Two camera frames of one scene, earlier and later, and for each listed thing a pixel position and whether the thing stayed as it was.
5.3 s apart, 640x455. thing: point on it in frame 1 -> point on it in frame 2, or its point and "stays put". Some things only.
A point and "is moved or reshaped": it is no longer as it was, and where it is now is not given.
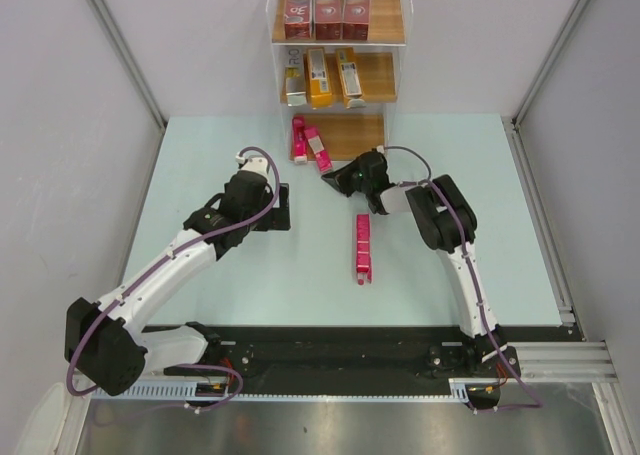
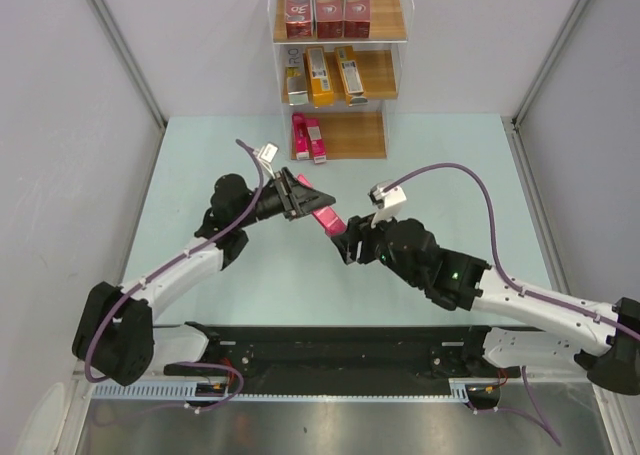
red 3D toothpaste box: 357,7 stays put
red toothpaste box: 327,7 stays put
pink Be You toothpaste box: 299,140 stays put
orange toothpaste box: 349,74 stays put
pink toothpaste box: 363,249 is moved or reshaped
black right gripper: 340,178 -> 358,229
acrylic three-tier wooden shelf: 337,43 stays put
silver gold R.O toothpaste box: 293,91 stays put
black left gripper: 277,218 -> 295,199
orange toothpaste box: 319,92 stays put
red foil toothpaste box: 298,7 stays put
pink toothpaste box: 322,154 is moved or reshaped
